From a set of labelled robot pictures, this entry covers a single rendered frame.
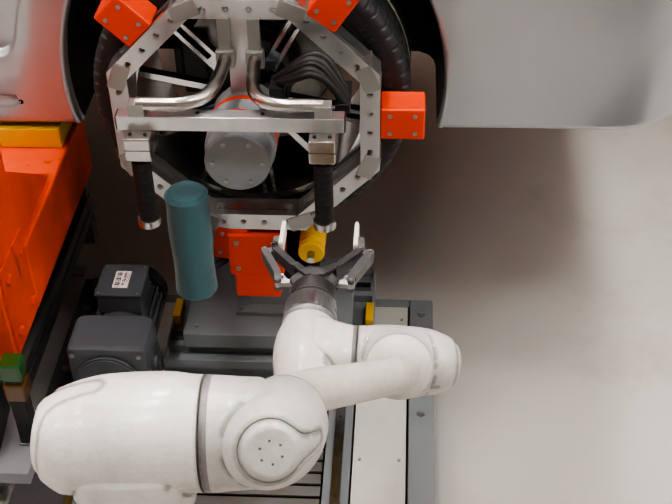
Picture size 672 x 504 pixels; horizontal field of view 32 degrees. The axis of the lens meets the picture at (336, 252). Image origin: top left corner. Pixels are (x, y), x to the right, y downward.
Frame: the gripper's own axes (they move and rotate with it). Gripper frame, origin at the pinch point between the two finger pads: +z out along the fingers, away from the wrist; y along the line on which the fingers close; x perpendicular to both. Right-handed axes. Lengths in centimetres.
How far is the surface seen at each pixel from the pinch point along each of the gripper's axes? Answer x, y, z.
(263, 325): -60, -18, 42
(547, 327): -82, 54, 69
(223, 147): 5.9, -19.5, 17.9
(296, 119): 15.0, -4.9, 13.7
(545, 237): -82, 56, 108
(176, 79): 6, -33, 43
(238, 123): 13.9, -15.6, 13.7
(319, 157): 8.8, -0.7, 10.7
